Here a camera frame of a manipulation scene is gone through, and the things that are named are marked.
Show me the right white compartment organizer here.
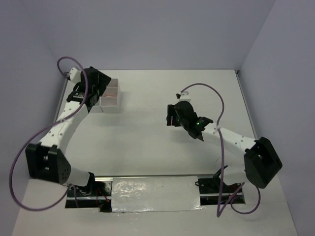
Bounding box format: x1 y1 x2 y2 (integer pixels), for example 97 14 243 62
100 79 121 114

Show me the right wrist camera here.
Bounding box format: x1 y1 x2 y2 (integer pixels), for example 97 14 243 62
176 91 191 102

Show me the silver foil covered panel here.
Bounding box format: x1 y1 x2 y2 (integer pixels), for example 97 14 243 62
111 176 202 212

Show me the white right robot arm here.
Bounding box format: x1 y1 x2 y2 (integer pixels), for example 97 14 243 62
166 101 283 192

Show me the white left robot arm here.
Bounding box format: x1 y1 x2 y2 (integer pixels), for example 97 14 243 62
25 67 111 196

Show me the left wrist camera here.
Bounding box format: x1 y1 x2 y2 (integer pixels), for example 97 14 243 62
66 67 81 84

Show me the white compartment organizer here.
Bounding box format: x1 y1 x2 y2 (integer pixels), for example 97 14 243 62
90 104 103 113
100 79 121 114

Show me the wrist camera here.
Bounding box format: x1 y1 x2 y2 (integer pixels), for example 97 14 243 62
66 67 81 84
176 91 191 102

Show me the left white compartment organizer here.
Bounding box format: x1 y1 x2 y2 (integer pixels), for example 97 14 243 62
90 104 103 113

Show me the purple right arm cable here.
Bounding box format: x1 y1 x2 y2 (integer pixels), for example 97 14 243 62
181 83 261 217

